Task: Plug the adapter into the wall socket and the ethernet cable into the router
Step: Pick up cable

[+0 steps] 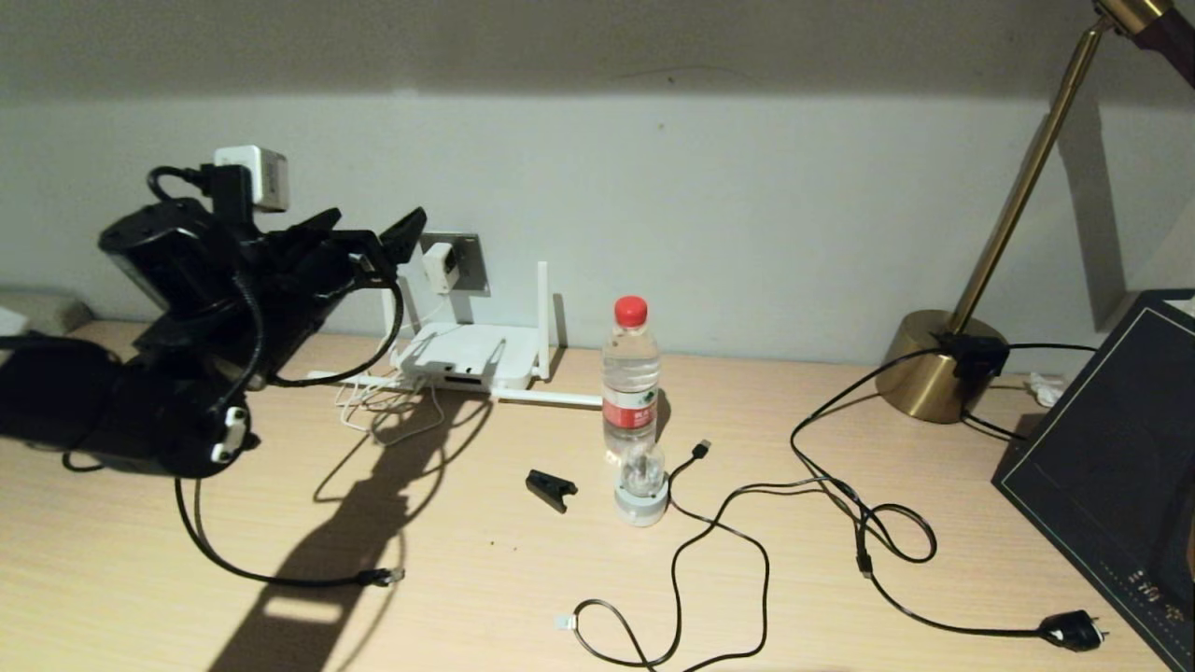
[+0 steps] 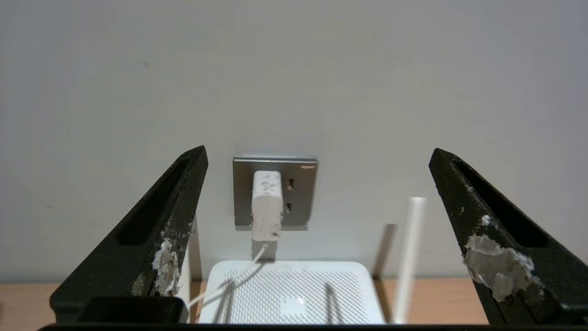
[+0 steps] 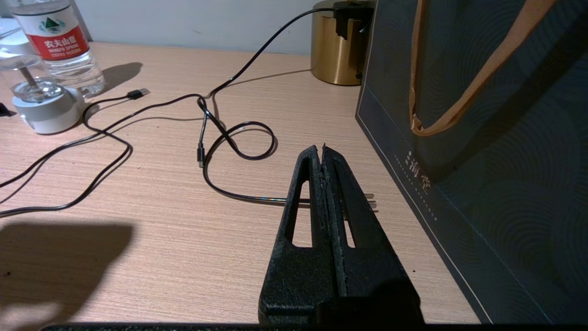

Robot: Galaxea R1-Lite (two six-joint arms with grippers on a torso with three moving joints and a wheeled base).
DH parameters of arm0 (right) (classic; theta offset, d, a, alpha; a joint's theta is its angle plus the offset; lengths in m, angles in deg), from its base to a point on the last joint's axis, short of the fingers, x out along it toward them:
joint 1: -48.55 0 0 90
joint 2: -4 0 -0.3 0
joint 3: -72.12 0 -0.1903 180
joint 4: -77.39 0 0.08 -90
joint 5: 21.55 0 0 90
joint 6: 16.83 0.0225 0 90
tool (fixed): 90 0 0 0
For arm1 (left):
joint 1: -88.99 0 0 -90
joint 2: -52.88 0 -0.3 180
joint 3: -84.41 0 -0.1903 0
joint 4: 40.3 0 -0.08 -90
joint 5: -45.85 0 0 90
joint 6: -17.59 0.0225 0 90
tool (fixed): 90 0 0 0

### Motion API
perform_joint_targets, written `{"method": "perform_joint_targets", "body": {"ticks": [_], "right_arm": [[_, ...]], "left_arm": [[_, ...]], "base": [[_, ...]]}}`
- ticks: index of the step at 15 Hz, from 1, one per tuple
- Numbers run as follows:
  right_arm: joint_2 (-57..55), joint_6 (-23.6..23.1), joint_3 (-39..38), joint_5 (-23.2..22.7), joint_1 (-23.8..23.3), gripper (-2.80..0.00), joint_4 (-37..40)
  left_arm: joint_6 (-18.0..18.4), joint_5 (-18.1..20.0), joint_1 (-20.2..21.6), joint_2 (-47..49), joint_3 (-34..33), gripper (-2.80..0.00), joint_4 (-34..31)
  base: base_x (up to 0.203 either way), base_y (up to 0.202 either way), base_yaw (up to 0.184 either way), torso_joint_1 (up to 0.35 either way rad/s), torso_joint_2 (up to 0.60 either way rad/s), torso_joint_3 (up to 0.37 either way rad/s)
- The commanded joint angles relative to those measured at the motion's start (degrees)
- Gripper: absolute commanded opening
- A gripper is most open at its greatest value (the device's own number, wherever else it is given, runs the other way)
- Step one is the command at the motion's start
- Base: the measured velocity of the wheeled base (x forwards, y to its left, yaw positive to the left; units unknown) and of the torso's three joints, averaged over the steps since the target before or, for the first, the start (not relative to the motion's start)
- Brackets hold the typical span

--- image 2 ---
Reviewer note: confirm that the grey wall socket plate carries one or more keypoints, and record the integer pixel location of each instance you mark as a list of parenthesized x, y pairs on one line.
[(301, 216)]

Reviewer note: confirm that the white router with antennas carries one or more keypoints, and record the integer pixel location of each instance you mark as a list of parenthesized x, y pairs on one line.
[(294, 285)]

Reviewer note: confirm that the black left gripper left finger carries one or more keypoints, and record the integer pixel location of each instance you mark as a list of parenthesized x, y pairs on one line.
[(138, 266)]

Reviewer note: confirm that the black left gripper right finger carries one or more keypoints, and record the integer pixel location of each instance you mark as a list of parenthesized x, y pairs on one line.
[(528, 285)]

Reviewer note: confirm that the white power adapter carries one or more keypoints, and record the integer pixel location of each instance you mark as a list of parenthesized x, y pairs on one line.
[(266, 207)]

